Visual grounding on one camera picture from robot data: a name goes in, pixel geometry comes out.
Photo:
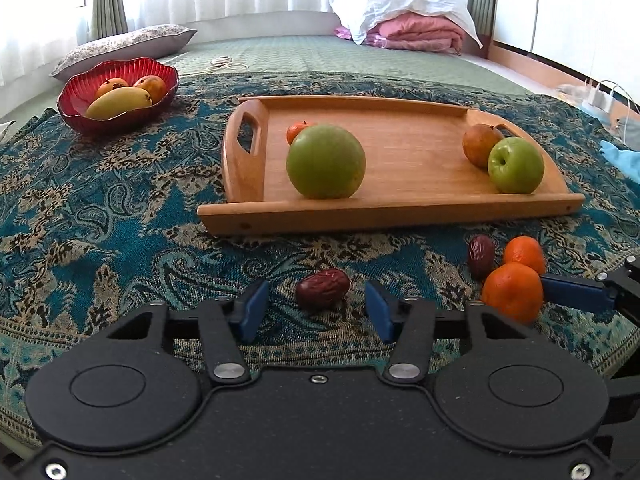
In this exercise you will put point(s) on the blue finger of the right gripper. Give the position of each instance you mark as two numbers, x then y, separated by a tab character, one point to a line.
578	293

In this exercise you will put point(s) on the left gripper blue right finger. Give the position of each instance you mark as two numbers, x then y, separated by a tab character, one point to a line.
384	311

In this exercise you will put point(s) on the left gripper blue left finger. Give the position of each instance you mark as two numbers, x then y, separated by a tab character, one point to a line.
249	309

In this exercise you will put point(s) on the small tangerine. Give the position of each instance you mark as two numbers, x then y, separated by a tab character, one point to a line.
525	250
515	291
293	130

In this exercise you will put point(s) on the dark red date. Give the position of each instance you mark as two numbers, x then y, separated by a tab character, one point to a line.
322	289
481	256

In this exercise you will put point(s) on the green apple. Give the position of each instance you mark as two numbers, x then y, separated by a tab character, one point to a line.
515	166

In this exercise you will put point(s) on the large round green fruit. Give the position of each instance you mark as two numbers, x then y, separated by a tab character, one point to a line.
326	162

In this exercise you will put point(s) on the large dull orange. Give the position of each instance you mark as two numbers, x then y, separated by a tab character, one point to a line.
477	143

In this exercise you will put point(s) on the light blue cloth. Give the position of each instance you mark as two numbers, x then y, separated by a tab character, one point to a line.
627	161

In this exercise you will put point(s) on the wooden serving tray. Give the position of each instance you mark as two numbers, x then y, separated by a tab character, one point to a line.
416	172

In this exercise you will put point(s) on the teal paisley blanket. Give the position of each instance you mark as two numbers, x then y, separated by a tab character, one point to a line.
91	230

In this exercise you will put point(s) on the orange fruit in bowl right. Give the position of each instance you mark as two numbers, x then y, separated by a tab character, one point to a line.
154	85

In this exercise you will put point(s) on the orange fruit in bowl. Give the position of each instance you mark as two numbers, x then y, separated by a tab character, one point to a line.
109	85
154	85

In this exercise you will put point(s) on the yellow mango in bowl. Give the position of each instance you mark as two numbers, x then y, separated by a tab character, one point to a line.
118	101

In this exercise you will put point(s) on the green quilted mattress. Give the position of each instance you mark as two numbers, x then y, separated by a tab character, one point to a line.
334	55

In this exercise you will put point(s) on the red scalloped fruit bowl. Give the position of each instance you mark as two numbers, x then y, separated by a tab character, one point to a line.
78	94

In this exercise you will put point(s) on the orange fruit in bowl left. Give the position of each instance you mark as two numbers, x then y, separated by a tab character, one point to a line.
109	85

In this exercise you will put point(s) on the pink folded blanket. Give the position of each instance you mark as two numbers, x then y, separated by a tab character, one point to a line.
416	32

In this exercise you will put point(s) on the grey floral pillow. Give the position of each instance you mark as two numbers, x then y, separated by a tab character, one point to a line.
154	41

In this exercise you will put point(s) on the white crumpled duvet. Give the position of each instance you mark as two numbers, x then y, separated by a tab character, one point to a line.
359	17

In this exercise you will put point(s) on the green curtain left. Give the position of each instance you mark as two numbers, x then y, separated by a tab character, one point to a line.
108	18

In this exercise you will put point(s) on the white charger with cable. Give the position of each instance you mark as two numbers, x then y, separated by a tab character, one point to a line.
616	110

